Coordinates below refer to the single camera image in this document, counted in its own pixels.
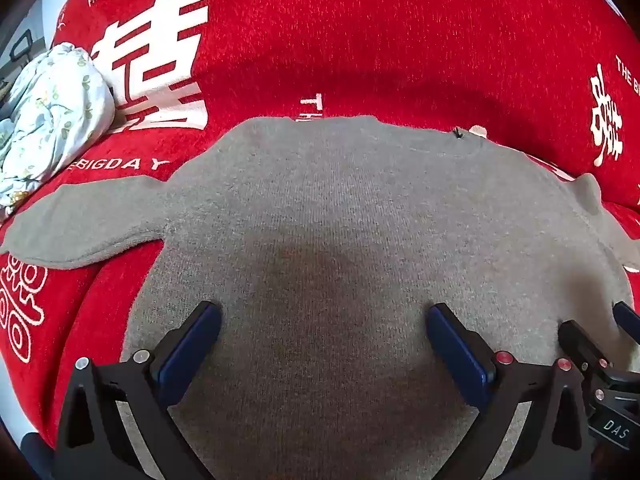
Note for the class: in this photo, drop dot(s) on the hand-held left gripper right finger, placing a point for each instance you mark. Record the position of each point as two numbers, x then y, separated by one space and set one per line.
457 355

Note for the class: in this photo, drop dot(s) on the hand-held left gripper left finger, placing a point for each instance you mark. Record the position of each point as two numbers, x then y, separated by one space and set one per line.
192 345

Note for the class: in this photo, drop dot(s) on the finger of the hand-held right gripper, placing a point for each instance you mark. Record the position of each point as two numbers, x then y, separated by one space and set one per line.
575 337
629 320

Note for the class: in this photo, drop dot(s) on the grey knit sweater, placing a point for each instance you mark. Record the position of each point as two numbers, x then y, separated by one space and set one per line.
325 210

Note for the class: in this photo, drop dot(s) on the pale floral quilt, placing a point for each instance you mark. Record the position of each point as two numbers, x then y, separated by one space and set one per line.
50 110

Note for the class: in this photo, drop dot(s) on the red printed sofa cover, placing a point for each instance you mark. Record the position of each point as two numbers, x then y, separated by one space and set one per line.
350 35

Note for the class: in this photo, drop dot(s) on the black metal frame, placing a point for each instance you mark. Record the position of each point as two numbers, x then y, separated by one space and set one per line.
20 45

